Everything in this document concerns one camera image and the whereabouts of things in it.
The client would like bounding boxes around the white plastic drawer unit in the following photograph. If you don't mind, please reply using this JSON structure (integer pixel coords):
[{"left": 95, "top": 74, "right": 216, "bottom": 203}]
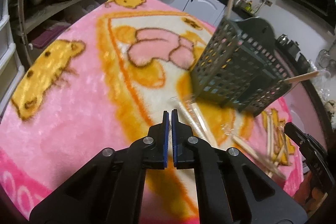
[{"left": 0, "top": 0, "right": 25, "bottom": 119}]

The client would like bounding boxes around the dark green utensil basket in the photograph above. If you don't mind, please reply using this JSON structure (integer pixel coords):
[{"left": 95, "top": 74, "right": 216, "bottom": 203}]
[{"left": 191, "top": 17, "right": 291, "bottom": 116}]

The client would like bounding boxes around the pink cartoon blanket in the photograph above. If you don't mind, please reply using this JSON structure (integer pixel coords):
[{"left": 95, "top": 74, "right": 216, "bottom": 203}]
[{"left": 1, "top": 0, "right": 291, "bottom": 220}]

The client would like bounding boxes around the metal kettle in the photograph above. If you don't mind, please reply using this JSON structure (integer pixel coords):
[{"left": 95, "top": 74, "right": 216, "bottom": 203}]
[{"left": 276, "top": 34, "right": 300, "bottom": 58}]

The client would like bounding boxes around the chopsticks bundle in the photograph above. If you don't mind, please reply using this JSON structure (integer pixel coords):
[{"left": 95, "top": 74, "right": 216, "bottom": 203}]
[{"left": 217, "top": 107, "right": 295, "bottom": 182}]

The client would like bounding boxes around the wooden chopstick pair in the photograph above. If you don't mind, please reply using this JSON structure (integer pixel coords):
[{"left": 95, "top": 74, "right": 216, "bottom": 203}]
[{"left": 281, "top": 71, "right": 319, "bottom": 84}]

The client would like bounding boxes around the wooden chopsticks pair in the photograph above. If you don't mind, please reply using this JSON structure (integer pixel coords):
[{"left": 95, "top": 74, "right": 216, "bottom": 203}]
[{"left": 170, "top": 95, "right": 218, "bottom": 148}]

